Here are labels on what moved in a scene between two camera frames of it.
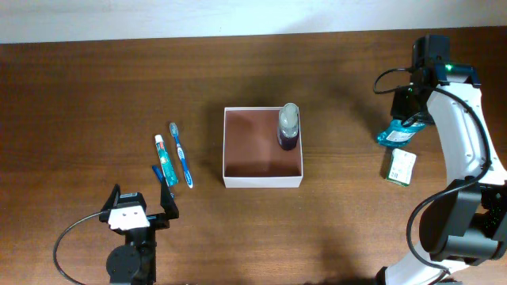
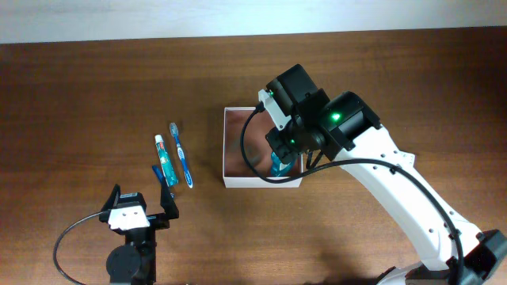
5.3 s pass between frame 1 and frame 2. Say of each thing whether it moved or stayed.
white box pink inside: stayed
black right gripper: moved
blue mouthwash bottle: moved
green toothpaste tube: stayed
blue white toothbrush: stayed
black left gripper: stayed
